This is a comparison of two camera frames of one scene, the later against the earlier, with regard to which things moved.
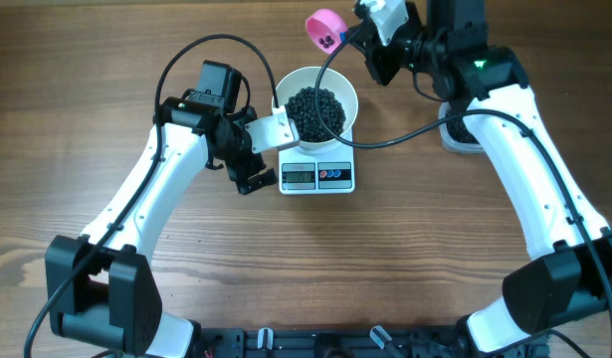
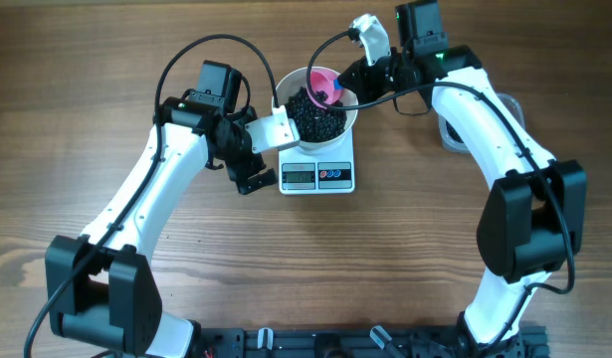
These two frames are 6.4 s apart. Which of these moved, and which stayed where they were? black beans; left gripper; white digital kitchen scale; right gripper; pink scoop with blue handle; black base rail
Moved: pink scoop with blue handle; right gripper
Stayed: left gripper; black beans; black base rail; white digital kitchen scale
